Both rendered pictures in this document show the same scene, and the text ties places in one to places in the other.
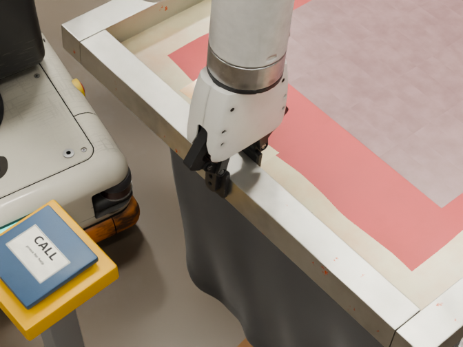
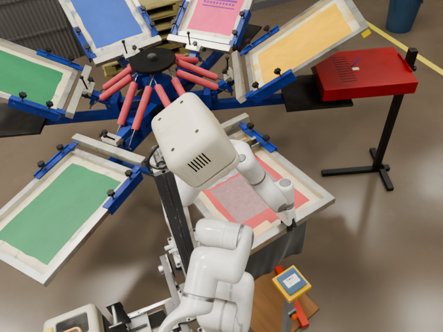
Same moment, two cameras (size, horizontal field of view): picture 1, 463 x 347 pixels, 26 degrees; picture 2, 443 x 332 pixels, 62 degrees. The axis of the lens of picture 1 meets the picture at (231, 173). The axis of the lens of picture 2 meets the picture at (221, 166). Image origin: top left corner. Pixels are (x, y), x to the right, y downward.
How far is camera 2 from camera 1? 1.38 m
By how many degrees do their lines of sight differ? 47
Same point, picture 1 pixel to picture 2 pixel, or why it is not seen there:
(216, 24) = (289, 199)
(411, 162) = not seen: hidden behind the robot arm
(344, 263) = (314, 207)
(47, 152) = not seen: outside the picture
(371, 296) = (322, 203)
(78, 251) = (291, 271)
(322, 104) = (262, 209)
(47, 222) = (282, 278)
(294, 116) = (265, 215)
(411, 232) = (299, 199)
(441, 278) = (311, 195)
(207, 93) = (292, 211)
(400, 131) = not seen: hidden behind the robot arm
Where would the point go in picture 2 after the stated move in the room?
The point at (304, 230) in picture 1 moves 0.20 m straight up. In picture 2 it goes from (305, 213) to (308, 186)
